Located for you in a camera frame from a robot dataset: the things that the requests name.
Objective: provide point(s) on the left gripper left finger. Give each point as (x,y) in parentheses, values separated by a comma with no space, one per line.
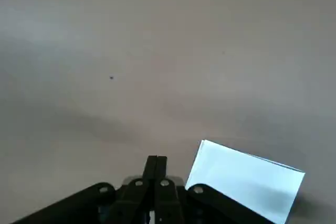
(131,200)

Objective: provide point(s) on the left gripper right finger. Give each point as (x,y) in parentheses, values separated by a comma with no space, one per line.
(168,203)

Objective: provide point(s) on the white A4 paper sheet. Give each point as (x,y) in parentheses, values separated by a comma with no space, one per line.
(244,176)

